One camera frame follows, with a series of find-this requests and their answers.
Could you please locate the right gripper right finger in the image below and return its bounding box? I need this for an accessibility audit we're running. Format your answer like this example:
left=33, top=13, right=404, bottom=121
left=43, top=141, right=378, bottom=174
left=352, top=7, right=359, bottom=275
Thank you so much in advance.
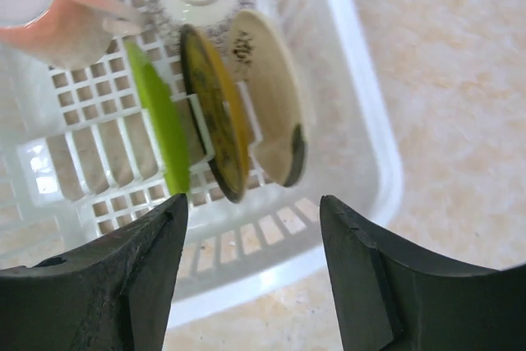
left=320, top=196, right=525, bottom=350

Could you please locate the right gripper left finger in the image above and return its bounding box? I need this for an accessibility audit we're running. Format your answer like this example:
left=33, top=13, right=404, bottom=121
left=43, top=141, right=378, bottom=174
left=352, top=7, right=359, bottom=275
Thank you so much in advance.
left=1, top=194, right=188, bottom=350

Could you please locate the white plastic dish rack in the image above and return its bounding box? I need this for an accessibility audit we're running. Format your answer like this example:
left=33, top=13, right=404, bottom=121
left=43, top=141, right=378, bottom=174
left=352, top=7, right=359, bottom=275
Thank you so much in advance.
left=1, top=0, right=401, bottom=316

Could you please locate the green plate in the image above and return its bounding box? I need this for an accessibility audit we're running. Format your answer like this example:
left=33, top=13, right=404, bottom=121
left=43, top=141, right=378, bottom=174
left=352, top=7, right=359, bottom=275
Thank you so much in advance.
left=124, top=40, right=190, bottom=195

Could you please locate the black and yellow plate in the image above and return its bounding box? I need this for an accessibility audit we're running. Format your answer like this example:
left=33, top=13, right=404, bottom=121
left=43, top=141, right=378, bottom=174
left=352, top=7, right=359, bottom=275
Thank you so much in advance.
left=179, top=24, right=250, bottom=203

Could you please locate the cream plate with black marks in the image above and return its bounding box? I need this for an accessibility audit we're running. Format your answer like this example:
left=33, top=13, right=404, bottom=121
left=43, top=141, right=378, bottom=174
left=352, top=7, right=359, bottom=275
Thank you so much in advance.
left=227, top=9, right=307, bottom=187

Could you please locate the pink ceramic mug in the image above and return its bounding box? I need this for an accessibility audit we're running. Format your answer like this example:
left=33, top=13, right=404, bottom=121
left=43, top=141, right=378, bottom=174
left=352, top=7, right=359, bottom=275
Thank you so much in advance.
left=1, top=0, right=147, bottom=70

